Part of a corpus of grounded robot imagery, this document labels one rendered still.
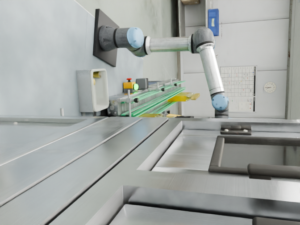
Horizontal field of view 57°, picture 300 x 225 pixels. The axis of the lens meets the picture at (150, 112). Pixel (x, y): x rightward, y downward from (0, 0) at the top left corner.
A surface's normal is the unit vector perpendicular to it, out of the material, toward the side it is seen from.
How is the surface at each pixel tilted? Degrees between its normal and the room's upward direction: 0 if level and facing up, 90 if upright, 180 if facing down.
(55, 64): 0
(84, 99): 90
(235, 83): 90
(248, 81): 90
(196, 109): 90
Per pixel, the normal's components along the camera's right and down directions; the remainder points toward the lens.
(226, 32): -0.30, 0.18
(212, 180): -0.04, -0.98
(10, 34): 0.95, 0.01
